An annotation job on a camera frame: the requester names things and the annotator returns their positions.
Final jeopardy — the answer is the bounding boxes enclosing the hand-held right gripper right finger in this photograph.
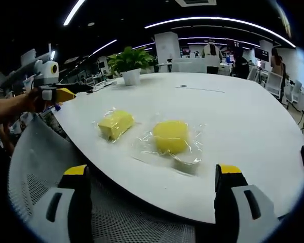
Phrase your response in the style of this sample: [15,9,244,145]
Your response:
[212,164,282,243]

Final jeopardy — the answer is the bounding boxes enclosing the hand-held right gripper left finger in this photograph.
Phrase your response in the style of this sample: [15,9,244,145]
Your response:
[27,164,93,243]

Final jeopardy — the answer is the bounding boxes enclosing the yellow rectangular silicone block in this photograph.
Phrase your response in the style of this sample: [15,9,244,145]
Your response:
[91,107,142,144]

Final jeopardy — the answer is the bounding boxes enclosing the yellow round silicone block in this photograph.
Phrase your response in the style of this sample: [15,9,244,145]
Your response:
[131,117,207,175]

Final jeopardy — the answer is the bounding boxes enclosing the person's left hand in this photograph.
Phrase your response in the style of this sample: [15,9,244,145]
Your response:
[25,87,48,112]

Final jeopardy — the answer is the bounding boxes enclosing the short ceiling light strip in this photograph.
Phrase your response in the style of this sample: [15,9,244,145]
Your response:
[92,39,118,55]

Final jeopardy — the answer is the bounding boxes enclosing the white mesh office chair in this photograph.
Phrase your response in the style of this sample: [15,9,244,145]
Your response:
[7,115,197,243]

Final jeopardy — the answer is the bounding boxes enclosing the green plant in white pot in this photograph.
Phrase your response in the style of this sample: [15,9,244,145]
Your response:
[106,46,155,86]

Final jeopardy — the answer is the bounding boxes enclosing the straight ceiling light strip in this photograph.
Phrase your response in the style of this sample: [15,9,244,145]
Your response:
[63,0,86,26]

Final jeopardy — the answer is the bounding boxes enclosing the ceiling air vent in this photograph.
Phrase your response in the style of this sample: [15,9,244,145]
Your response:
[174,0,216,6]

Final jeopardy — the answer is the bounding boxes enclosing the long curved ceiling light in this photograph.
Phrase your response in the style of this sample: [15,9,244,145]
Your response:
[144,17,296,48]

